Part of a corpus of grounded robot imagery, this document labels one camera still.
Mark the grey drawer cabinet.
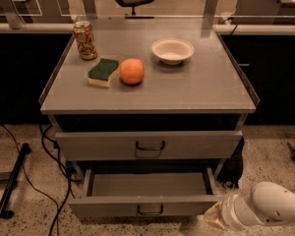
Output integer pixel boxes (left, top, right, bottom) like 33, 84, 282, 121
41, 18, 258, 175

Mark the gold patterned soda can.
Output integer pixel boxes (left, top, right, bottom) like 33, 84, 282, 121
73, 21, 97, 60

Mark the black floor cable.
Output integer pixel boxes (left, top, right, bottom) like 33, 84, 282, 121
0, 123, 82, 236

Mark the black floor stand bar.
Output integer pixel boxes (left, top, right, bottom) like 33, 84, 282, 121
0, 143, 31, 219

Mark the white bowl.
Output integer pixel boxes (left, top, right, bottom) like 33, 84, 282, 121
151, 38, 194, 65

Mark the orange fruit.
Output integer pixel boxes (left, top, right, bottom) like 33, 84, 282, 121
119, 58, 145, 85

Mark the grey drawer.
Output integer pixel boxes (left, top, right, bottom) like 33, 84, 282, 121
56, 131, 243, 161
69, 169, 222, 219

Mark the green yellow sponge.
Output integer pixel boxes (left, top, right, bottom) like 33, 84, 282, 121
88, 58, 119, 88

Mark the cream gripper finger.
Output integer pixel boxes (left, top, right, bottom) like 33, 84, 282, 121
204, 202, 227, 230

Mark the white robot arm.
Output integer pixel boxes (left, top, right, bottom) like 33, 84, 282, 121
204, 182, 295, 231

